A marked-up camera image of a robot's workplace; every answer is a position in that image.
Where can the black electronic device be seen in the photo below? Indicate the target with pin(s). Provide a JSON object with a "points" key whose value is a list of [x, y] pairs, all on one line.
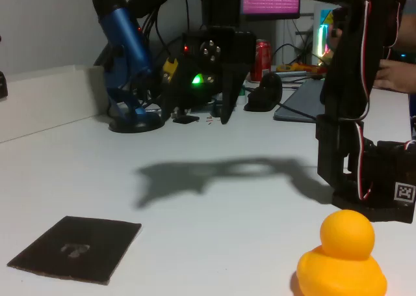
{"points": [[152, 91]]}

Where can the red soda can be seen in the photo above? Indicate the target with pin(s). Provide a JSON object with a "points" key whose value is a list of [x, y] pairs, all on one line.
{"points": [[264, 58]]}

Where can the white raised desk shelf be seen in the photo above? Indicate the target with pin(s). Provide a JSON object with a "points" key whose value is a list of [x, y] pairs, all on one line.
{"points": [[42, 97]]}

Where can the computer monitor pink text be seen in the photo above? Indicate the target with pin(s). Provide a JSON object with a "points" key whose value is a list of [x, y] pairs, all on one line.
{"points": [[269, 0]]}

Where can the black vertical computer mouse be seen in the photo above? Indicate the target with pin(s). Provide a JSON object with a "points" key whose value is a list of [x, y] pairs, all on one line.
{"points": [[265, 92]]}

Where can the black object at frame edge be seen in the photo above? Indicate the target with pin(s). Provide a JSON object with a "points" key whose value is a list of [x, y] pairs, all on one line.
{"points": [[3, 84]]}

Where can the white machine yellow warning sign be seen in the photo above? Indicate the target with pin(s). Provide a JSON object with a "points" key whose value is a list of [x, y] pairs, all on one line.
{"points": [[321, 19]]}

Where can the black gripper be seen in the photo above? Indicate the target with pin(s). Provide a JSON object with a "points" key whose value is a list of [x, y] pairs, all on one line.
{"points": [[224, 47]]}

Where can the person's hand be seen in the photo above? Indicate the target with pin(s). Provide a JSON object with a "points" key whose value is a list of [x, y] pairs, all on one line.
{"points": [[398, 76]]}

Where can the black square card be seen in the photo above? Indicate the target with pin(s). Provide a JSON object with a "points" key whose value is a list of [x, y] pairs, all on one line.
{"points": [[97, 244]]}

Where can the grey flat laptop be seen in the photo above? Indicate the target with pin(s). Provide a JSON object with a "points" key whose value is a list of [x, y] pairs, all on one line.
{"points": [[302, 101]]}

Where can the blue desktop microphone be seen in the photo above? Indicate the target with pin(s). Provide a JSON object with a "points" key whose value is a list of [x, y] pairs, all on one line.
{"points": [[125, 39]]}

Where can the small black cube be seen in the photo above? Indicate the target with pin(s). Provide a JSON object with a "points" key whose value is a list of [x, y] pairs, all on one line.
{"points": [[216, 109]]}

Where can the black white fiducial marker tag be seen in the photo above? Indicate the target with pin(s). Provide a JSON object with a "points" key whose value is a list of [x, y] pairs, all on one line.
{"points": [[404, 192]]}

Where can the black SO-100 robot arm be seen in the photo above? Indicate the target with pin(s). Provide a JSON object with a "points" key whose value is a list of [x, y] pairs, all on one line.
{"points": [[344, 65]]}

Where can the yellow rubber duck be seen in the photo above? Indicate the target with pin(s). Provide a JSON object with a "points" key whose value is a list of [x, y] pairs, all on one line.
{"points": [[344, 244]]}

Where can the person's bare forearm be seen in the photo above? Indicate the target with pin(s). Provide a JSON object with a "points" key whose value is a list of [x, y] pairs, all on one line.
{"points": [[409, 29]]}

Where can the small black flat stand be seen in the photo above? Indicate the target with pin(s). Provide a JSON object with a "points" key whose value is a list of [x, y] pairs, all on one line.
{"points": [[187, 119]]}

